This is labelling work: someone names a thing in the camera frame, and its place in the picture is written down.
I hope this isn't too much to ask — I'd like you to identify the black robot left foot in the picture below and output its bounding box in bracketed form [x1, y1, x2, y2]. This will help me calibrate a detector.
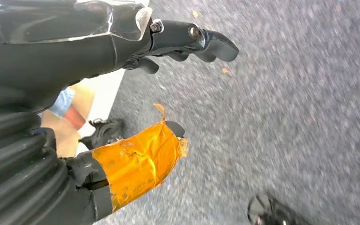
[247, 193, 313, 225]

